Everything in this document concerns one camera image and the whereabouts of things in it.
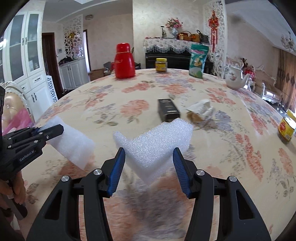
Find white foam block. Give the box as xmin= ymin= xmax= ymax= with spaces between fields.
xmin=41 ymin=116 xmax=95 ymax=170

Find white L-shaped foam piece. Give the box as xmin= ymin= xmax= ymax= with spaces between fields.
xmin=113 ymin=118 xmax=194 ymax=185

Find white printed paper bag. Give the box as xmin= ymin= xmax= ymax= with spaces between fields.
xmin=187 ymin=99 xmax=215 ymax=123

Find black rectangular carton box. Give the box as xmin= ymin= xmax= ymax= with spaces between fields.
xmin=158 ymin=98 xmax=181 ymax=122

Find pink lined trash bin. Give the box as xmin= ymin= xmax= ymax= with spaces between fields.
xmin=2 ymin=109 xmax=34 ymax=135

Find person's left hand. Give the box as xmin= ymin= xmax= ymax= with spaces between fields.
xmin=0 ymin=171 xmax=26 ymax=205

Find ornate pink leather chair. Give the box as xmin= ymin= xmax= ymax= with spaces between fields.
xmin=1 ymin=81 xmax=35 ymax=131

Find white low cabinet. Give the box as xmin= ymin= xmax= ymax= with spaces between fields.
xmin=59 ymin=58 xmax=90 ymax=90

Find dark wooden door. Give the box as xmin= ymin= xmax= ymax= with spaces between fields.
xmin=42 ymin=33 xmax=63 ymax=99

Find cardboard box on floor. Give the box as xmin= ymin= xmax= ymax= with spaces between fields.
xmin=88 ymin=68 xmax=111 ymax=81

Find white tall display cabinet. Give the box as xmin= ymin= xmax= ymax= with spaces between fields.
xmin=1 ymin=11 xmax=54 ymax=121

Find floral tablecloth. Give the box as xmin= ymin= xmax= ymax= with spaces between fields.
xmin=19 ymin=69 xmax=295 ymax=240

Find white carved lattice screen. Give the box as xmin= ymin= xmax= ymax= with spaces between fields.
xmin=63 ymin=15 xmax=84 ymax=59

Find yellow red tin can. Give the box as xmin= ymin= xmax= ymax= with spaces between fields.
xmin=278 ymin=109 xmax=296 ymax=142

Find red thermos flask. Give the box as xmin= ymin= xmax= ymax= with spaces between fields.
xmin=114 ymin=43 xmax=135 ymax=79

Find yellow lidded glass jar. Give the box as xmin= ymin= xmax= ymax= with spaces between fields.
xmin=155 ymin=58 xmax=168 ymax=73

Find white ornate sofa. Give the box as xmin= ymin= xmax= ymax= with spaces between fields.
xmin=226 ymin=55 xmax=282 ymax=104

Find white floral teapot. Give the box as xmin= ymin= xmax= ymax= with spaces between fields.
xmin=224 ymin=66 xmax=251 ymax=90

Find brown patterned curtain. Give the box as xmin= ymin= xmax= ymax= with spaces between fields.
xmin=275 ymin=49 xmax=296 ymax=112

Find black piano with lace cover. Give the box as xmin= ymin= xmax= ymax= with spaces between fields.
xmin=144 ymin=38 xmax=209 ymax=70

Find pink flower bouquet vase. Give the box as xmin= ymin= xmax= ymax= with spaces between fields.
xmin=165 ymin=18 xmax=183 ymax=39

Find wicker baskets on piano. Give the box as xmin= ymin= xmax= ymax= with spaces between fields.
xmin=177 ymin=30 xmax=210 ymax=45

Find green snack bag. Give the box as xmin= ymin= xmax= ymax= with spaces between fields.
xmin=189 ymin=44 xmax=209 ymax=79

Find chandelier ceiling lamp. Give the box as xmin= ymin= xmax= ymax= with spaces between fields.
xmin=280 ymin=31 xmax=296 ymax=54

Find red chinese knot ornament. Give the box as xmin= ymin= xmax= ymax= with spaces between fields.
xmin=208 ymin=10 xmax=219 ymax=53

